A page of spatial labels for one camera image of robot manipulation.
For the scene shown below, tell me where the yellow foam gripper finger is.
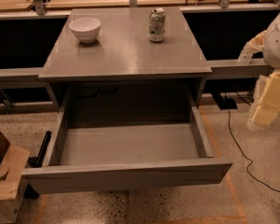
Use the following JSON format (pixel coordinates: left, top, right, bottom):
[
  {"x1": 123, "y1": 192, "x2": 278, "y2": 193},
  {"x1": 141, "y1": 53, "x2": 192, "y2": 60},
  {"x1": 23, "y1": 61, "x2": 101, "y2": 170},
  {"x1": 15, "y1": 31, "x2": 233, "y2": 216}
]
[{"x1": 246, "y1": 69, "x2": 280, "y2": 132}]

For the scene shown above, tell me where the grey top drawer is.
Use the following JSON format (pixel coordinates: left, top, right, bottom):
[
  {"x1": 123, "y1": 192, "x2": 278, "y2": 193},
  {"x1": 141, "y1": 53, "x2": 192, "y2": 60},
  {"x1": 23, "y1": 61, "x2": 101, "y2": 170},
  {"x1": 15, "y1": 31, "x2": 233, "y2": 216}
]
[{"x1": 22, "y1": 85, "x2": 232, "y2": 193}]

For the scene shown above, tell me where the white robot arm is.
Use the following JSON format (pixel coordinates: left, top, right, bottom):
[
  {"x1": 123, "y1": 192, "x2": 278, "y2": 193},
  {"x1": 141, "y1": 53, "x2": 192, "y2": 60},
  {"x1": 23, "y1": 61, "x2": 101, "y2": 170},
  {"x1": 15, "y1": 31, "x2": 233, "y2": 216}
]
[{"x1": 246, "y1": 13, "x2": 280, "y2": 132}]

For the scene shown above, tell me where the grey drawer cabinet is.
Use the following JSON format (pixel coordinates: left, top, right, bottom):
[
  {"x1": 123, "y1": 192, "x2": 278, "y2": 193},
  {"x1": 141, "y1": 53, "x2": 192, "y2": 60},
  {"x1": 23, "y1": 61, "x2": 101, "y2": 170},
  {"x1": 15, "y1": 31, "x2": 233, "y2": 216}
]
[{"x1": 37, "y1": 6, "x2": 213, "y2": 123}]

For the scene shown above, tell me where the clear pump bottle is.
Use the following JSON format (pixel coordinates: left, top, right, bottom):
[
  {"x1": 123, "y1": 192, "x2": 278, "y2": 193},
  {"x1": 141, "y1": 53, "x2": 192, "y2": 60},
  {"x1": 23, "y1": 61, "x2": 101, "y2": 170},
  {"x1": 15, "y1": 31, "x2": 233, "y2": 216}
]
[{"x1": 238, "y1": 42, "x2": 255, "y2": 65}]

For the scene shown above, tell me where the white crumpled soda can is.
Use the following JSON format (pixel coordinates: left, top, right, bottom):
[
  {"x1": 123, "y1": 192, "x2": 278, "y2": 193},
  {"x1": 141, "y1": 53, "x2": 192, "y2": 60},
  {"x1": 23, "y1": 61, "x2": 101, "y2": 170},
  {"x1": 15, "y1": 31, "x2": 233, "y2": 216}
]
[{"x1": 148, "y1": 7, "x2": 166, "y2": 42}]

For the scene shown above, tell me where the white ceramic bowl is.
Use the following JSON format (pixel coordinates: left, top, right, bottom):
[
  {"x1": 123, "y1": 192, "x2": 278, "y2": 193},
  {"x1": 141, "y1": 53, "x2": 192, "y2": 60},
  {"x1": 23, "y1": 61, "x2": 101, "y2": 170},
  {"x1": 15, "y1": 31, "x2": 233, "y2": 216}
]
[{"x1": 69, "y1": 18, "x2": 101, "y2": 43}]

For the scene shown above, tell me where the black cylindrical bar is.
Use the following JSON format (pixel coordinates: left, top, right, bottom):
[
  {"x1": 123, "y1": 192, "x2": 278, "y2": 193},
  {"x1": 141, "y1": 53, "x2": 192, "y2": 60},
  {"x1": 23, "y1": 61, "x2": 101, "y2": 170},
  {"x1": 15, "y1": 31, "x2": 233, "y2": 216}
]
[{"x1": 24, "y1": 131, "x2": 51, "y2": 199}]

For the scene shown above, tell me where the brown cardboard box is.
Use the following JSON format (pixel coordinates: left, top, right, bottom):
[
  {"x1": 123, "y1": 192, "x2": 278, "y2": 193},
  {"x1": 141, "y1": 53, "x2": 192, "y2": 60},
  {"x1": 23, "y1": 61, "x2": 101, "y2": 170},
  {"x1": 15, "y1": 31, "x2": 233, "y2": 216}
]
[{"x1": 0, "y1": 131, "x2": 30, "y2": 224}]

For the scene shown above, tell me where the black floor cable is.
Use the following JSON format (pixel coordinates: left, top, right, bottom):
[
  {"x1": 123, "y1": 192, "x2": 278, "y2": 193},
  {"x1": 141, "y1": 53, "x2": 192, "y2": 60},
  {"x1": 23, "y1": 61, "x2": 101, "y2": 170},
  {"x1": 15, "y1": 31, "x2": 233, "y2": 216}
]
[{"x1": 223, "y1": 91, "x2": 280, "y2": 210}]

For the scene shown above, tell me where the grey metal shelf rail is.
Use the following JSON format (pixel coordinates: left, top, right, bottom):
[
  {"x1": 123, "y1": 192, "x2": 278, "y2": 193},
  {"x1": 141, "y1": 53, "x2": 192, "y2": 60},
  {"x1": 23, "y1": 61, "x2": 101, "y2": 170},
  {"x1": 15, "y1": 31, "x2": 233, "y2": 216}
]
[{"x1": 0, "y1": 59, "x2": 273, "y2": 83}]

